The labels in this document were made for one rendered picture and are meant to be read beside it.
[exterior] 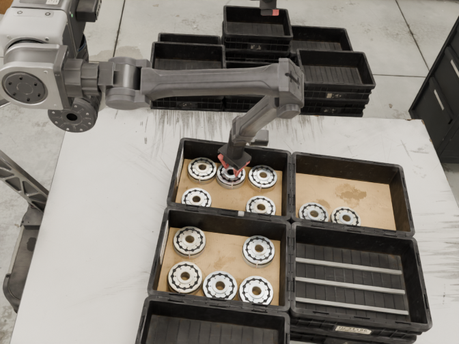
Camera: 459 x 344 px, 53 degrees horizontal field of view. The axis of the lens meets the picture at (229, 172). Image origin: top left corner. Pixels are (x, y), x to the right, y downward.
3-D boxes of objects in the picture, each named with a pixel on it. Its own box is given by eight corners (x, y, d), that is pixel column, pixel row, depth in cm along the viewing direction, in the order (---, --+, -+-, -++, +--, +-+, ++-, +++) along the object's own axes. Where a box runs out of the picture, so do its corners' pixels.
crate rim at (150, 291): (145, 297, 128) (145, 293, 126) (165, 209, 147) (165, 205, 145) (288, 315, 128) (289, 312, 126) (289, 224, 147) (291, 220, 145)
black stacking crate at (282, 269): (148, 310, 135) (146, 294, 127) (167, 226, 154) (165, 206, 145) (281, 327, 136) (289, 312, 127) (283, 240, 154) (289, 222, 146)
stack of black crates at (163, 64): (151, 136, 268) (147, 76, 234) (155, 102, 287) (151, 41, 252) (220, 139, 272) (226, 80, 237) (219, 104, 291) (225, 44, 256)
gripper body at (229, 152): (229, 144, 161) (231, 129, 156) (251, 160, 158) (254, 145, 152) (216, 153, 158) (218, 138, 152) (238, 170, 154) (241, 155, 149)
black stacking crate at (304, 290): (283, 327, 136) (290, 312, 127) (285, 240, 154) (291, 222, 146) (416, 344, 136) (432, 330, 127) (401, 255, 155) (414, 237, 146)
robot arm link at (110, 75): (91, 61, 100) (90, 84, 99) (139, 63, 101) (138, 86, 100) (100, 76, 109) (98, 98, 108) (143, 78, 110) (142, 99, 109)
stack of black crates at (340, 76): (287, 140, 276) (302, 82, 241) (282, 106, 294) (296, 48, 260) (352, 143, 279) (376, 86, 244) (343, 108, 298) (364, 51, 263)
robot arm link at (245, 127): (283, 63, 105) (283, 109, 103) (305, 67, 107) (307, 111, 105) (229, 116, 146) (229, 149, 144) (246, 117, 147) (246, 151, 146)
